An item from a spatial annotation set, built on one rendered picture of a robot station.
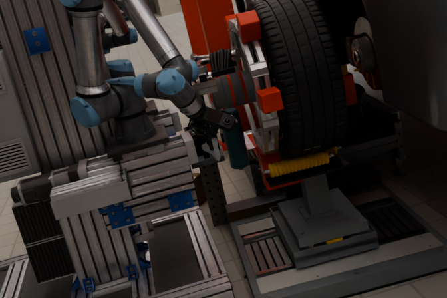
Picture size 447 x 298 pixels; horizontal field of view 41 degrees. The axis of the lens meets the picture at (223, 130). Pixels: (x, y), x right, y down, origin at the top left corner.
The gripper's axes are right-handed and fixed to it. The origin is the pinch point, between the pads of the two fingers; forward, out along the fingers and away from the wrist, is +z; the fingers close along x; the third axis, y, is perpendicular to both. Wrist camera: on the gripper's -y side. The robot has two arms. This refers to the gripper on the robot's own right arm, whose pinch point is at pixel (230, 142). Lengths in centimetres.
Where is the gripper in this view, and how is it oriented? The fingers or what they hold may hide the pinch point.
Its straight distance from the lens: 193.6
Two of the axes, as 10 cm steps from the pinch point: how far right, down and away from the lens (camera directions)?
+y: -7.7, -1.0, 6.3
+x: -4.1, 8.4, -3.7
